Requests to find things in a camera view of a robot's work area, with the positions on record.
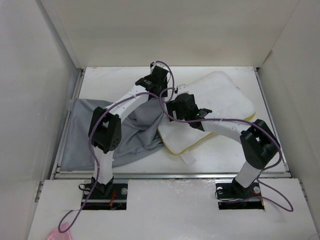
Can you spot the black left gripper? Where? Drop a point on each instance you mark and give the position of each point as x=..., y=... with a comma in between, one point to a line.
x=163, y=92

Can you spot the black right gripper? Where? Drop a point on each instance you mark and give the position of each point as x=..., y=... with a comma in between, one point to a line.
x=172, y=106

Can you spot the white pillow yellow edge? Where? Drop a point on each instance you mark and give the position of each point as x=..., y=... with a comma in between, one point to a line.
x=217, y=92

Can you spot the grey pillowcase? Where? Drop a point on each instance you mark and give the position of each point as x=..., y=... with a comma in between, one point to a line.
x=139, y=135

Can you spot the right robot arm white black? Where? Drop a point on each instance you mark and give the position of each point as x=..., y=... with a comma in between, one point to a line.
x=258, y=143

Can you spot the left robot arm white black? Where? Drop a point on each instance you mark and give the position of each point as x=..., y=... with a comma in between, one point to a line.
x=105, y=131

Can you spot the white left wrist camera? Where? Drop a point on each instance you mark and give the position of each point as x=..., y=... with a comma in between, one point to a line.
x=157, y=63

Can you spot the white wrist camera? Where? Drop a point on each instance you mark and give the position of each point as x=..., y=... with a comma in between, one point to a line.
x=181, y=89
x=157, y=63

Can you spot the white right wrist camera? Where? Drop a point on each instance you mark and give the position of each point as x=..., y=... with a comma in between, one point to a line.
x=181, y=89

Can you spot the aluminium front rail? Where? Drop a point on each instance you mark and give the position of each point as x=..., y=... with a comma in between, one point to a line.
x=149, y=176

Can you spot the aluminium left rail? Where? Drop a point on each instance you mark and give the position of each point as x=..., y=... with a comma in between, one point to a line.
x=72, y=95

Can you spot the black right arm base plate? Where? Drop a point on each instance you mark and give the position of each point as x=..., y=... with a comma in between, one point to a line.
x=234, y=197

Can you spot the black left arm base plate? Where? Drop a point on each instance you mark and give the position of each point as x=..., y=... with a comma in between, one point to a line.
x=116, y=200

